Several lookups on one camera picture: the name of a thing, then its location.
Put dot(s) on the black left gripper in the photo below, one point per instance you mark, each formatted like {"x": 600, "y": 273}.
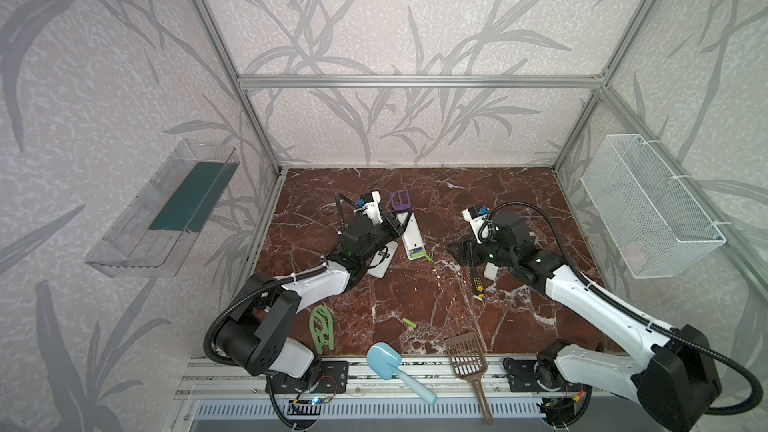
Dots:
{"x": 387, "y": 227}

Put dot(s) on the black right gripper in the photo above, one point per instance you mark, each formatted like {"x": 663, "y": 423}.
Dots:
{"x": 472, "y": 252}

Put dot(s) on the black yellow screwdriver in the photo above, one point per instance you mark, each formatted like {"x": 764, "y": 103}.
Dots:
{"x": 477, "y": 285}

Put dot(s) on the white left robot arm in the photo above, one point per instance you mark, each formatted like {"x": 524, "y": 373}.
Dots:
{"x": 253, "y": 332}

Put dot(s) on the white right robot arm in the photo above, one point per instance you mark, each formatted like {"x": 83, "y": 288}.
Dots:
{"x": 672, "y": 373}

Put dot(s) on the purple toy rake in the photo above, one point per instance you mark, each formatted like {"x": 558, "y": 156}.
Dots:
{"x": 400, "y": 201}

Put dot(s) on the green plastic slotted tool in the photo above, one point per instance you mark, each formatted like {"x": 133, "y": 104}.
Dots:
{"x": 321, "y": 329}

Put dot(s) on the light blue plastic scoop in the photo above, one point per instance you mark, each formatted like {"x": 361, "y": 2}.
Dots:
{"x": 382, "y": 359}

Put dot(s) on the brown litter scoop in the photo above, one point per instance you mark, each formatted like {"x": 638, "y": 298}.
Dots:
{"x": 468, "y": 361}

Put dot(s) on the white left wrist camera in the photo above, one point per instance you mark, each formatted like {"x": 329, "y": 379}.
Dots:
{"x": 369, "y": 205}

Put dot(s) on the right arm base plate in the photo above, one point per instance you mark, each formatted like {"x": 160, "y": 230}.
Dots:
{"x": 530, "y": 375}

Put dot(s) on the aluminium front rail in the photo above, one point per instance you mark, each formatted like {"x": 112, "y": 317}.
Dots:
{"x": 203, "y": 379}

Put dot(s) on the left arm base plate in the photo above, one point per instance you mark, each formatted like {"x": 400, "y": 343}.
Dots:
{"x": 323, "y": 376}

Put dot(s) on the white wire mesh basket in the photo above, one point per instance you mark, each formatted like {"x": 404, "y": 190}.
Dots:
{"x": 659, "y": 228}

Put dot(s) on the clear plastic wall shelf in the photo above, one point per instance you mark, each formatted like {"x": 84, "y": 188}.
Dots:
{"x": 154, "y": 235}

